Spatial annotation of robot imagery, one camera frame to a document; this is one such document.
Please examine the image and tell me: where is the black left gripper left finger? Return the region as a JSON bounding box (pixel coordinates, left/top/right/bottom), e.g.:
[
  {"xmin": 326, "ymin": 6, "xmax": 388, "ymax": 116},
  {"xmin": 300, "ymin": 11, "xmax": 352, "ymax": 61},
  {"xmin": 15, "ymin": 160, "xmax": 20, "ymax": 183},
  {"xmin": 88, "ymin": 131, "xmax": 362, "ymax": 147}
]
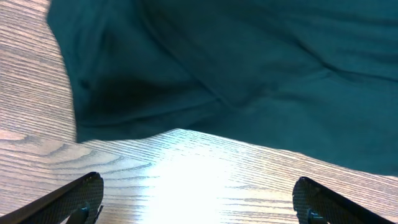
[{"xmin": 1, "ymin": 172, "xmax": 104, "ymax": 224}]

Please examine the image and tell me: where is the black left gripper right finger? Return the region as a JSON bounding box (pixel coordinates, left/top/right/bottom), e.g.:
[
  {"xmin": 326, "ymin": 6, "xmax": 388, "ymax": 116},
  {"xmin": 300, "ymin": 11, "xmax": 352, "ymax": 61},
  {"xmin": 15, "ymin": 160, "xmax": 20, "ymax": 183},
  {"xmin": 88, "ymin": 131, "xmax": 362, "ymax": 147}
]
[{"xmin": 292, "ymin": 177, "xmax": 394, "ymax": 224}]

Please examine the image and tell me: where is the black t-shirt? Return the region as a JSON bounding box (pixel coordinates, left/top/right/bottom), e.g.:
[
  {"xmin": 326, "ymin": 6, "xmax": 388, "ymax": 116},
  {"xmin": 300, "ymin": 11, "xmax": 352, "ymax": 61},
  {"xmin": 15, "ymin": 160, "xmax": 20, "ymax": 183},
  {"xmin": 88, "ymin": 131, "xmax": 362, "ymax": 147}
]
[{"xmin": 47, "ymin": 0, "xmax": 397, "ymax": 176}]

